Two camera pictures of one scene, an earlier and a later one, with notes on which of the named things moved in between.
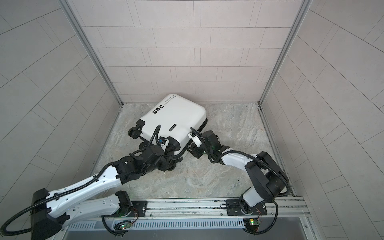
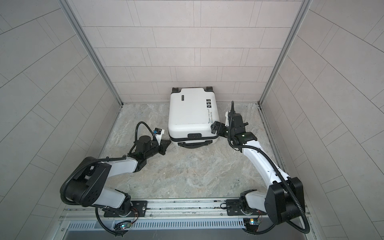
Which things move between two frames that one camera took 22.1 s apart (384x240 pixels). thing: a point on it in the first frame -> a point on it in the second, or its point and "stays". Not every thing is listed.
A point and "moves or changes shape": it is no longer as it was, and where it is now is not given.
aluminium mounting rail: [278, 208] stays
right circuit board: [251, 224] stays
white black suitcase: [176, 122] moves or changes shape
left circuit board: [122, 225] stays
